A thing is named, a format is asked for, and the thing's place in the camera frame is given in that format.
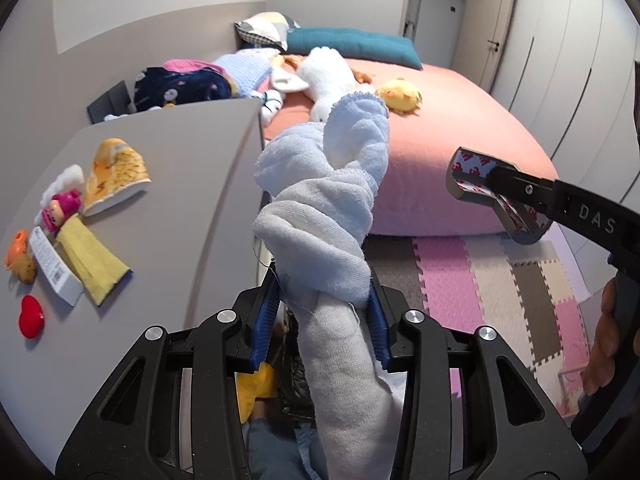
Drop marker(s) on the yellow cloth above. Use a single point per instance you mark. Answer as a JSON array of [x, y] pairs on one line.
[[92, 260]]

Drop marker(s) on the white and black dog plush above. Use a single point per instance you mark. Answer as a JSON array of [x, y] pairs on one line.
[[270, 105]]

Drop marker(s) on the pink bed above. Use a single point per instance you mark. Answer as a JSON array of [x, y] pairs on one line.
[[460, 125]]

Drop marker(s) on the grey wardrobe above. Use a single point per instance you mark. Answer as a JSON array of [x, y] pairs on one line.
[[565, 60]]

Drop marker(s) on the black wall socket panel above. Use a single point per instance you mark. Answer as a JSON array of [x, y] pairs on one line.
[[107, 102]]

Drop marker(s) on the pink cloth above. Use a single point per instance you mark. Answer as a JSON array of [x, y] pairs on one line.
[[187, 65]]

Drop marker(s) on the white goose plush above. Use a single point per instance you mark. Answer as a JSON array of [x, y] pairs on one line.
[[325, 77]]

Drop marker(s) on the navy printed blanket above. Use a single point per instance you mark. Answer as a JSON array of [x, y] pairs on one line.
[[185, 87]]

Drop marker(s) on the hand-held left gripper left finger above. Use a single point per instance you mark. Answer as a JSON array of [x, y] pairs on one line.
[[262, 321]]

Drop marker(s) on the teal long pillow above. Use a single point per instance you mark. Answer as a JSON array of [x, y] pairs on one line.
[[350, 45]]

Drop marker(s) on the white sponge brush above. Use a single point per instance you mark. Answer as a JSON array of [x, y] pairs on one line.
[[62, 182]]

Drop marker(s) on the white barcode box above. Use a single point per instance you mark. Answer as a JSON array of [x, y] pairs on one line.
[[52, 265]]

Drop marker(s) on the light blue knitted blanket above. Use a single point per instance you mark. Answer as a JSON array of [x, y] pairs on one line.
[[245, 67]]

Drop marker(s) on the yellow toy shoe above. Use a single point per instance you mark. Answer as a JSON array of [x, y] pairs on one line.
[[117, 175]]

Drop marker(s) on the person's blue jeans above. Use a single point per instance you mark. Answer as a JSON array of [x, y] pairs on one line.
[[277, 452]]

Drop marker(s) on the orange toy figure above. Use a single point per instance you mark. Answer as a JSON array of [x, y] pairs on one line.
[[20, 257]]

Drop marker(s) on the white knotted towel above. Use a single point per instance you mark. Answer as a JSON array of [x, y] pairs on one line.
[[320, 240]]

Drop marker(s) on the red heart toy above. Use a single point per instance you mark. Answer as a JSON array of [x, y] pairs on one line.
[[31, 317]]

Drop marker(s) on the pink hooded doll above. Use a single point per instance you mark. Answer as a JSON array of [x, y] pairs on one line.
[[61, 207]]

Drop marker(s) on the person's right hand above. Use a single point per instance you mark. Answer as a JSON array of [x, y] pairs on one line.
[[602, 340]]

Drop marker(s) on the small white cloth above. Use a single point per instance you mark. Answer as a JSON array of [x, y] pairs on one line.
[[115, 116]]

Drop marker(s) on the checked patchwork pillow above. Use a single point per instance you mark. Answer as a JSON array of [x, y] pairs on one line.
[[265, 30]]

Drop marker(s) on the yellow chick plush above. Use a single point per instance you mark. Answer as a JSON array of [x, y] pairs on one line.
[[397, 94]]

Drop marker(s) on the pink and beige foam mat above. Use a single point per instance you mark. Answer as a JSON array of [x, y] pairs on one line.
[[500, 300]]

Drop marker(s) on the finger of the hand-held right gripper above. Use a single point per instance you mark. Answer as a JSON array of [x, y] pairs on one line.
[[520, 220], [472, 172]]

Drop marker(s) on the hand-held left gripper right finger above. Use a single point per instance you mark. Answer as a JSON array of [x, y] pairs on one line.
[[378, 325]]

